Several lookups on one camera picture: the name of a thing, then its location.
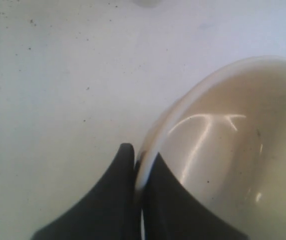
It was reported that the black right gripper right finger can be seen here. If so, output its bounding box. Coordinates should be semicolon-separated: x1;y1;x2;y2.
143;154;249;240

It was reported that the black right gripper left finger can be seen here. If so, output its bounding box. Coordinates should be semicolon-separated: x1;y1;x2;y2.
32;143;141;240

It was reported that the cream ceramic bowl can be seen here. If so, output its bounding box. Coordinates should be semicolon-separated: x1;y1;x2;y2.
135;57;286;240

